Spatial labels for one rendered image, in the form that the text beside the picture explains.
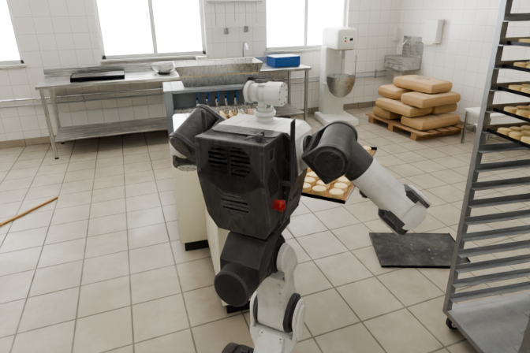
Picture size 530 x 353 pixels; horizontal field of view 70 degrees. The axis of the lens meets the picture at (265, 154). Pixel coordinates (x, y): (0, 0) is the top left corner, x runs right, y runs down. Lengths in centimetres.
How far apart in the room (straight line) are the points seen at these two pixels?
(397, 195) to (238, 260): 47
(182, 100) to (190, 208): 74
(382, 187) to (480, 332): 139
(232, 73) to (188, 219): 105
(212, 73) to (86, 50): 331
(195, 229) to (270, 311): 143
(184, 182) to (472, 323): 183
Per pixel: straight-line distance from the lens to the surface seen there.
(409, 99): 539
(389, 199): 105
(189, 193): 266
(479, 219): 211
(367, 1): 675
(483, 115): 188
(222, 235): 203
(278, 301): 143
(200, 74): 248
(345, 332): 231
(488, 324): 236
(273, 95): 105
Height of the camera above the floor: 163
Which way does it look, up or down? 21 degrees down
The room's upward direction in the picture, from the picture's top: 1 degrees counter-clockwise
